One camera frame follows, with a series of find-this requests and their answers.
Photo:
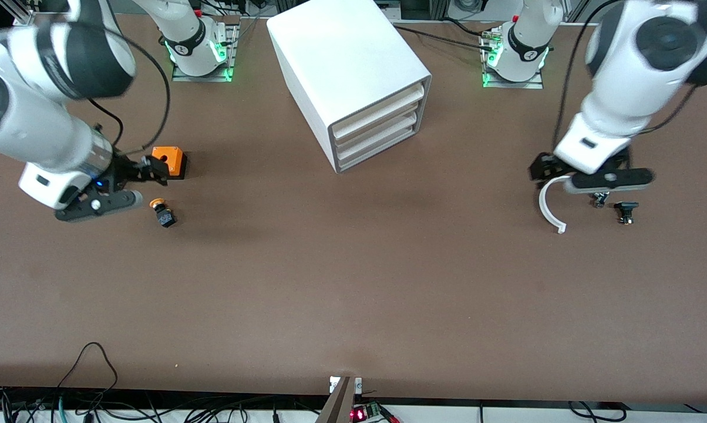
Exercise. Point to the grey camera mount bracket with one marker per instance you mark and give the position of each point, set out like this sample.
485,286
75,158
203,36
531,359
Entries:
339,402

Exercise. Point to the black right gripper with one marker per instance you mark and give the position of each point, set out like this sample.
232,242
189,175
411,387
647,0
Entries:
124,171

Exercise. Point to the small black contact block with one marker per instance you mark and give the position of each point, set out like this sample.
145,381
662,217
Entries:
626,208

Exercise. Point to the orange button enclosure box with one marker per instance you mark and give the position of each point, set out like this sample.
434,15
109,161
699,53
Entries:
174,161

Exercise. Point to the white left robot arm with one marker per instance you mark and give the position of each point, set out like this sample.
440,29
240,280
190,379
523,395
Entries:
623,88

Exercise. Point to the orange push button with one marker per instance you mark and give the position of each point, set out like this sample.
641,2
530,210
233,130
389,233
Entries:
164,216

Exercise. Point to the aluminium frame profile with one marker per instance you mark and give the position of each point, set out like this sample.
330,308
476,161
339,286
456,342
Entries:
19,14

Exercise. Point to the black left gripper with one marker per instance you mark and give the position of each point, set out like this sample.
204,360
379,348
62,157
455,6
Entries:
542,167

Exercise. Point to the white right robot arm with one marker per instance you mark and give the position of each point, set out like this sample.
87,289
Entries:
36,135

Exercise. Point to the circuit board with red light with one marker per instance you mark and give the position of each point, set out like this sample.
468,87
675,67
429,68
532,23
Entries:
368,413

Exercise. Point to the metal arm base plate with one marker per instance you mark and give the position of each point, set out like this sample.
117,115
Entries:
488,79
231,53

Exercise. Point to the small grey black component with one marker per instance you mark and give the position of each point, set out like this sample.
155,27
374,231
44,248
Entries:
600,201

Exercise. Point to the white curved plastic arc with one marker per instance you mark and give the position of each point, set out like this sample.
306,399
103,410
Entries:
542,205

